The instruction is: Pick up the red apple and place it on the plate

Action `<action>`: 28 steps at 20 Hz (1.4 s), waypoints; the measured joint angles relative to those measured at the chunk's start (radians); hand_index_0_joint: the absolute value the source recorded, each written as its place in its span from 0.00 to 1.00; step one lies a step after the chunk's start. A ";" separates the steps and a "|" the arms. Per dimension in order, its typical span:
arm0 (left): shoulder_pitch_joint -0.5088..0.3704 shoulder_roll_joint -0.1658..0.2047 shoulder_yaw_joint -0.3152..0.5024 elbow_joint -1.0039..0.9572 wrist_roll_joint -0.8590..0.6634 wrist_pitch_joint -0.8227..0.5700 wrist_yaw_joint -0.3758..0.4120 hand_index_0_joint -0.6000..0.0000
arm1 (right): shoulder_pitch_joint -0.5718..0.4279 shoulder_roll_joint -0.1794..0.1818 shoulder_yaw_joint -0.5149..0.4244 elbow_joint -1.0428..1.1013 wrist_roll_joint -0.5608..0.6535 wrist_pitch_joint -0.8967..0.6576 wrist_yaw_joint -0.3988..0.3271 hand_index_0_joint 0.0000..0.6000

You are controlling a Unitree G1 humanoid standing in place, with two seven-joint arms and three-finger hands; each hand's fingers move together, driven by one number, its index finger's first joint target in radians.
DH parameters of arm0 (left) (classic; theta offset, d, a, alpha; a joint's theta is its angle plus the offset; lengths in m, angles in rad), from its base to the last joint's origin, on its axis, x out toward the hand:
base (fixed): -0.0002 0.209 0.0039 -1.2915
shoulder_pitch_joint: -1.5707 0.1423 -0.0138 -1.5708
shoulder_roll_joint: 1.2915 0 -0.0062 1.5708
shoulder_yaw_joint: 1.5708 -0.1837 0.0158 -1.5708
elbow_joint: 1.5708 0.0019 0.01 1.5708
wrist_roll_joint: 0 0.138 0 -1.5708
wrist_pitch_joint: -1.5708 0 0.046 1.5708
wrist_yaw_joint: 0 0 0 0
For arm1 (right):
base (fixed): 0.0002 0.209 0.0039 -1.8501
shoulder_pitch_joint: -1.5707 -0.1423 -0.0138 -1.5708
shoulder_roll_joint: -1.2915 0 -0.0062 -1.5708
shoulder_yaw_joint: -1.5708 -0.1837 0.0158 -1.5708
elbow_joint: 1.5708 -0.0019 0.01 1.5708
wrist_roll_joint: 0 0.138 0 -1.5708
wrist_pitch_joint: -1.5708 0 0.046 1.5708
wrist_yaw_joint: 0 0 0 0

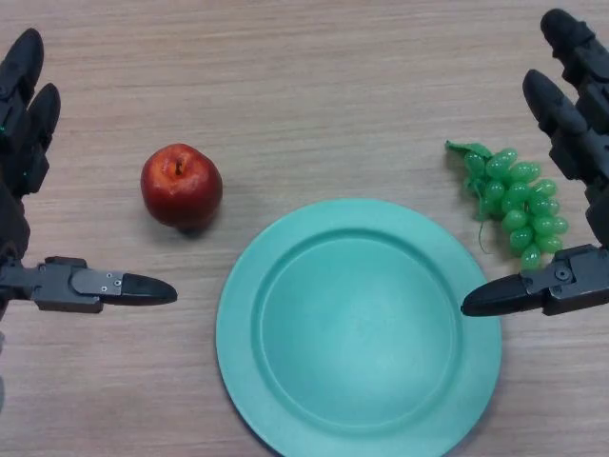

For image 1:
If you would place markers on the green grape bunch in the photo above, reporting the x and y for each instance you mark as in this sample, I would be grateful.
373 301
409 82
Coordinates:
516 200

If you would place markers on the red apple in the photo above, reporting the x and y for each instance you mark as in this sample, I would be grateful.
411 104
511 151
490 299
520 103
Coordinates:
181 190

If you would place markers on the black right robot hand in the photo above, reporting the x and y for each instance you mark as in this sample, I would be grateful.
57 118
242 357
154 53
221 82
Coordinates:
587 124

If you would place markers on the green round plate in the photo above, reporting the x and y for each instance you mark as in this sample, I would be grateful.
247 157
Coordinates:
357 333

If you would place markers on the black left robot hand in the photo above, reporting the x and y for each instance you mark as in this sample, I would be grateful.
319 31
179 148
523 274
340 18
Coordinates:
19 143

